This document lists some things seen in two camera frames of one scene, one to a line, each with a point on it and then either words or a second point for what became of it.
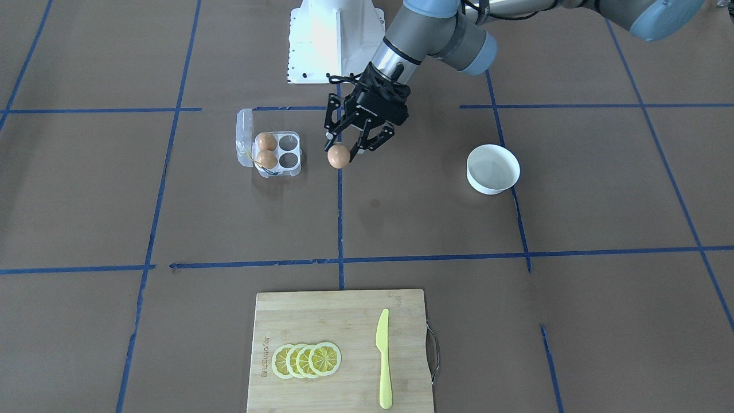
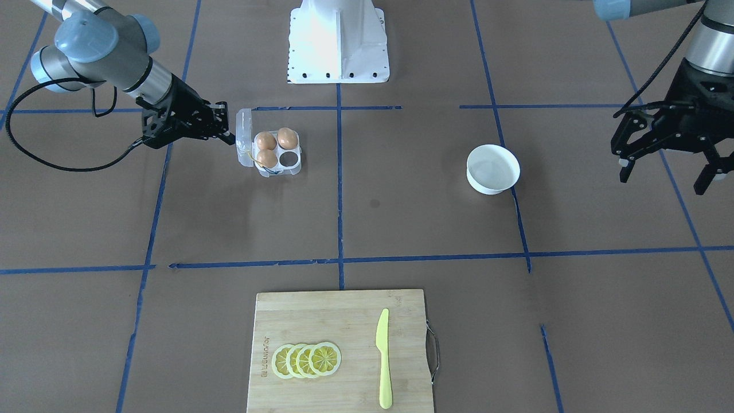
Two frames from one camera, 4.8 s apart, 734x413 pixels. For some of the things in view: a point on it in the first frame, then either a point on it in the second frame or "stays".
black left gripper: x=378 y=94 → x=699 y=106
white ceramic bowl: x=491 y=168 stays
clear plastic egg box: x=274 y=154 stays
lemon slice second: x=291 y=356 stays
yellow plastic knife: x=382 y=343 stays
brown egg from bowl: x=338 y=155 → x=287 y=139
